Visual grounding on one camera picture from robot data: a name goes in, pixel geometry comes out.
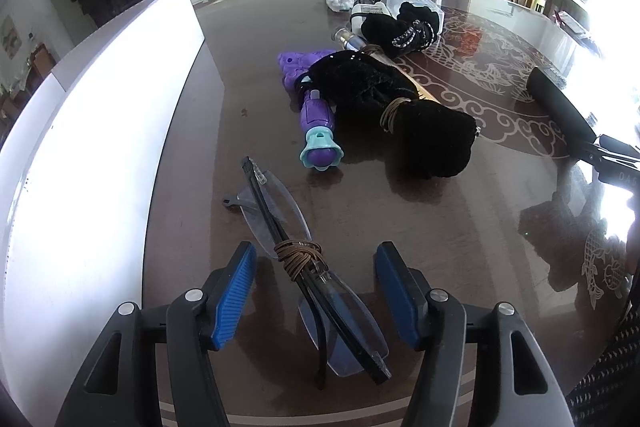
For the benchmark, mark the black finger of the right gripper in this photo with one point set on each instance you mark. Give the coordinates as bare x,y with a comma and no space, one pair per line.
577,133

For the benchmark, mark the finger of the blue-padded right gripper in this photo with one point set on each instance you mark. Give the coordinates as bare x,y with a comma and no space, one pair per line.
514,384

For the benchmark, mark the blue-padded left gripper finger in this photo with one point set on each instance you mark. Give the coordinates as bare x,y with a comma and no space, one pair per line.
117,383

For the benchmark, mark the black patterned socks bundle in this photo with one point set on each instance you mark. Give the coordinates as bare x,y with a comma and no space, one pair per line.
414,29

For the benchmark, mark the rimless eyeglasses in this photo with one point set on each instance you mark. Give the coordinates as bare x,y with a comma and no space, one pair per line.
339,324

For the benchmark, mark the black knit cloth bundle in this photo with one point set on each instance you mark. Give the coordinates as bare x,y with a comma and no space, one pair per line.
431,140

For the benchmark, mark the small glass bottle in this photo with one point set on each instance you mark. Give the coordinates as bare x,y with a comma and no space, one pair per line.
349,40

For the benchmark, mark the purple toy water gun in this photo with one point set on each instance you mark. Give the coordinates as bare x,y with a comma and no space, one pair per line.
316,117

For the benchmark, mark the white lotion bottle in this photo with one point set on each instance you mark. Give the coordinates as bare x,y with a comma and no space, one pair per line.
360,11

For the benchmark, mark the white cardboard box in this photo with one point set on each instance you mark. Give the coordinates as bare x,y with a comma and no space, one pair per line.
77,178

